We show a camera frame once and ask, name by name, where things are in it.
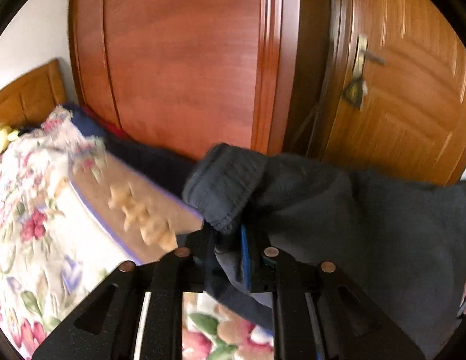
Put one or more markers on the wooden slatted wardrobe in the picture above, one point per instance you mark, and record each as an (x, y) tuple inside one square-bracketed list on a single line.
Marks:
[(180, 63)]

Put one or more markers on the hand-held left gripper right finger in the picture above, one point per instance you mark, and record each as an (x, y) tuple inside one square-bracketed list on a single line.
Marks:
[(246, 262)]

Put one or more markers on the dark fleece garment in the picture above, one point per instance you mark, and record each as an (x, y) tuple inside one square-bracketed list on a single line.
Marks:
[(349, 213)]

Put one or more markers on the yellow plush toy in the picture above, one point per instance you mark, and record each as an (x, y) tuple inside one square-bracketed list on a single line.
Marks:
[(0, 137)]

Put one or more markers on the dark hanging door charm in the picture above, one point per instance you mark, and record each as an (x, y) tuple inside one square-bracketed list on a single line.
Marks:
[(354, 92)]

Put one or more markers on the navy bed sheet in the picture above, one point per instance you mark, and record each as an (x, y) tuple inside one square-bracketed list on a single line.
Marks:
[(150, 165)]

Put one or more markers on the wooden bed headboard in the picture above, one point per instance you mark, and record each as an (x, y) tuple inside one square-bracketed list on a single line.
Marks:
[(30, 93)]

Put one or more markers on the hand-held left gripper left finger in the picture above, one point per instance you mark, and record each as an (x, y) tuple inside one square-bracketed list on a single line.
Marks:
[(197, 243)]

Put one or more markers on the floral blanket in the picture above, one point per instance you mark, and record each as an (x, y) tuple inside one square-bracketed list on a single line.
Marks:
[(41, 213)]

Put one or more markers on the wooden door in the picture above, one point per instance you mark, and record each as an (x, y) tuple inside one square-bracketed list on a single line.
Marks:
[(405, 112)]

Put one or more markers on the red cloth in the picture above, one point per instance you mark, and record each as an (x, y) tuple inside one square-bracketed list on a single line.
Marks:
[(118, 133)]

